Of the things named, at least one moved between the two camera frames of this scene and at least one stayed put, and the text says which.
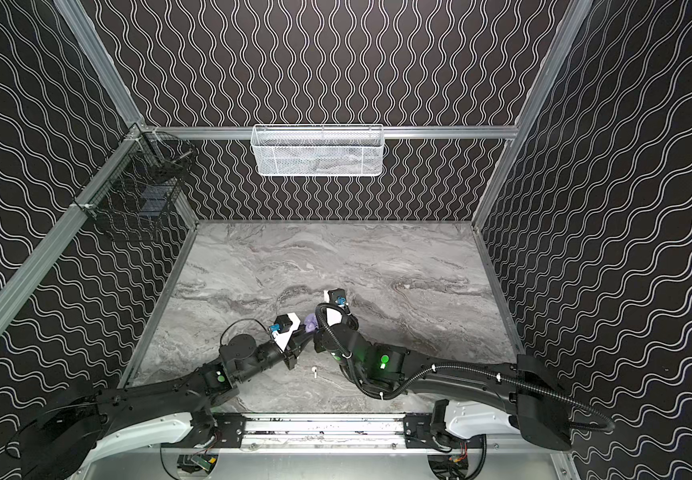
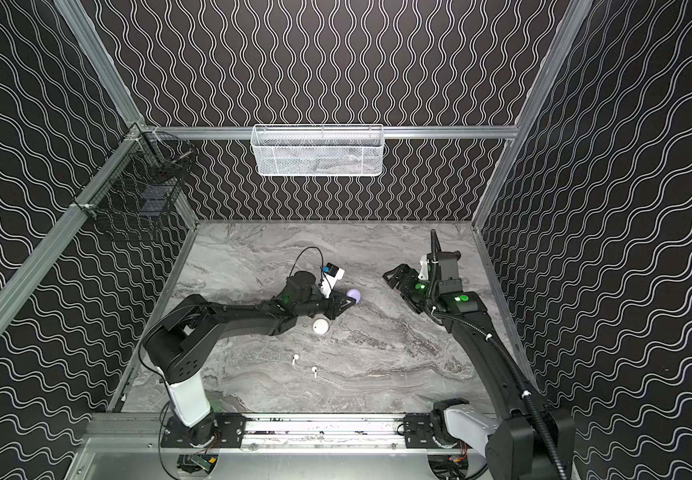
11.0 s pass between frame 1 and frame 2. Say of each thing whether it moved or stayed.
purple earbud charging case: moved
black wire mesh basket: stayed
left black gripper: moved
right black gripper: moved
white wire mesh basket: stayed
